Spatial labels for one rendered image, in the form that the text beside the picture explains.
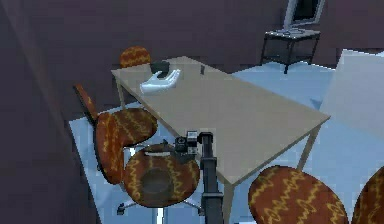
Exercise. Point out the grey framed television set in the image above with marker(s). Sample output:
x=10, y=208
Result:
x=305, y=13

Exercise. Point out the dark green bowl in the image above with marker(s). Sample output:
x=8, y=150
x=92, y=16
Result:
x=159, y=67

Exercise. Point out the beige rectangular table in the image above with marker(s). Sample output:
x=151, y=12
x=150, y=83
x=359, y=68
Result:
x=233, y=116

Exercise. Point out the small dark shaker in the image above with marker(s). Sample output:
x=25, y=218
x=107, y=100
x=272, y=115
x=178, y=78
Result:
x=202, y=69

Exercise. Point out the white flat panel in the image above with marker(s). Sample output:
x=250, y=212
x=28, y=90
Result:
x=358, y=90

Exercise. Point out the grey-brown round bowl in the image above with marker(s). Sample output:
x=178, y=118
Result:
x=158, y=181

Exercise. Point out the orange patterned office chair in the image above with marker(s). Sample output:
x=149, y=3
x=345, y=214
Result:
x=181, y=186
x=133, y=123
x=293, y=200
x=135, y=56

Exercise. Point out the black television stand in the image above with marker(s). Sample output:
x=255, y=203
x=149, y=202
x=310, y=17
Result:
x=290, y=46

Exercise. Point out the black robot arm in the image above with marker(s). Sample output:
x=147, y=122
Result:
x=212, y=173

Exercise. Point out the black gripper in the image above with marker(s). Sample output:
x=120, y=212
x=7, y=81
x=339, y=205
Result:
x=180, y=145

